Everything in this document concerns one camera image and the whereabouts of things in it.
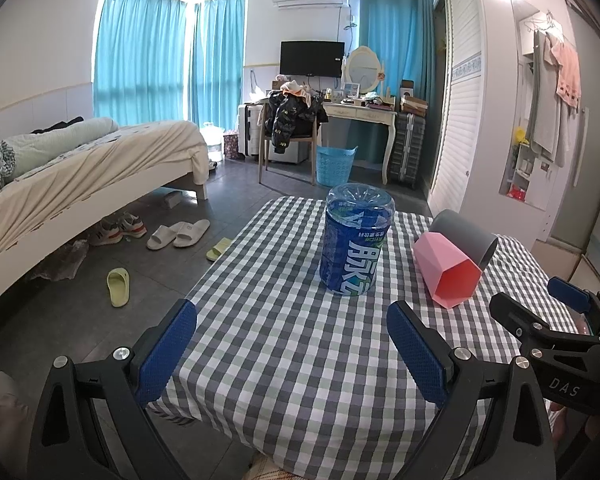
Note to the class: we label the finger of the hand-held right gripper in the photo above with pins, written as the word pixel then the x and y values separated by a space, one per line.
pixel 527 322
pixel 570 294

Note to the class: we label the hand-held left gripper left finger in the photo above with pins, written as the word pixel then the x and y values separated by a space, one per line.
pixel 164 356

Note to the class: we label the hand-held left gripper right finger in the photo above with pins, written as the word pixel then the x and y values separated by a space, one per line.
pixel 420 355

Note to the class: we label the pink hexagonal cup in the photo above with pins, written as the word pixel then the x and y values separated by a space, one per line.
pixel 442 272

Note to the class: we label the grey round cup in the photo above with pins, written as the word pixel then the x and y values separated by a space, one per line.
pixel 467 235

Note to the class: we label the blue label plastic bottle cup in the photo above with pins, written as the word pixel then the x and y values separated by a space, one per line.
pixel 356 240

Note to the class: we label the cardboard box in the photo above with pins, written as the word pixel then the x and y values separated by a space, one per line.
pixel 575 265

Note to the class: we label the yellow-green slipper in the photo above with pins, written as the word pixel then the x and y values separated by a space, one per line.
pixel 118 289
pixel 219 250

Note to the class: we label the white slipper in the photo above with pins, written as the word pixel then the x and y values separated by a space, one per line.
pixel 161 237
pixel 191 233

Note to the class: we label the grey checked tablecloth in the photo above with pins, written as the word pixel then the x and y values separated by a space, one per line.
pixel 290 360

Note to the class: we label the pair of sneakers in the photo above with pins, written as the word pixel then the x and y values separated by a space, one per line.
pixel 115 230

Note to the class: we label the clear plastic bag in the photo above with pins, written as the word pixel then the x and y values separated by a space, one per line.
pixel 60 262

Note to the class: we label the white hanging garment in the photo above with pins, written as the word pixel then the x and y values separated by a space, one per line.
pixel 545 110

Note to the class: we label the white bed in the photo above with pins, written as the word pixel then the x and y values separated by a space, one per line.
pixel 55 200

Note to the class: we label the grey suitcase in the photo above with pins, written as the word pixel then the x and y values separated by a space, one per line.
pixel 406 150

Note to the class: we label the blue plastic basket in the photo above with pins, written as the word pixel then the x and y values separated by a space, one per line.
pixel 335 166

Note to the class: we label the pink hanging towel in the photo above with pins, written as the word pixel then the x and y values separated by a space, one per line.
pixel 567 77

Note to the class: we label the clear water jug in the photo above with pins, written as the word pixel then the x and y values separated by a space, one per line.
pixel 212 141

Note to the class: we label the pink gift bag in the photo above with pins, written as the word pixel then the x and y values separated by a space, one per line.
pixel 231 145

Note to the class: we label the white louvred wardrobe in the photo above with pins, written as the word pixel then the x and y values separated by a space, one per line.
pixel 460 100

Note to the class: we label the pale green rolled blanket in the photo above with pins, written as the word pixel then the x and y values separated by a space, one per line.
pixel 55 145

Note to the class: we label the white suitcase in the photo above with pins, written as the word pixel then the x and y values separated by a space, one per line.
pixel 250 132

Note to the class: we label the wooden chair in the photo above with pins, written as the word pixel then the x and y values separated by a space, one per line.
pixel 287 142

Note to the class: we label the white dressing table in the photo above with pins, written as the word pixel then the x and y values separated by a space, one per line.
pixel 365 114

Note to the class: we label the brown box stack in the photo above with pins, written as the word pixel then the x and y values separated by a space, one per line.
pixel 413 100

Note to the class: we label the black clothing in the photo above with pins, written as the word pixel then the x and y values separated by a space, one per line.
pixel 55 126

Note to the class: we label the black jacket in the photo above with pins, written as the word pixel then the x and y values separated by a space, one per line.
pixel 290 115

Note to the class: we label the white oval vanity mirror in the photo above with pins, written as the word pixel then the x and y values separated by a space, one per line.
pixel 364 67

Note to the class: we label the turquoise curtain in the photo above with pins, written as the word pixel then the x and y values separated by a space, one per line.
pixel 217 65
pixel 140 55
pixel 395 30

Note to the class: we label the black television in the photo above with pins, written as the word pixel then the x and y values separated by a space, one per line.
pixel 311 58

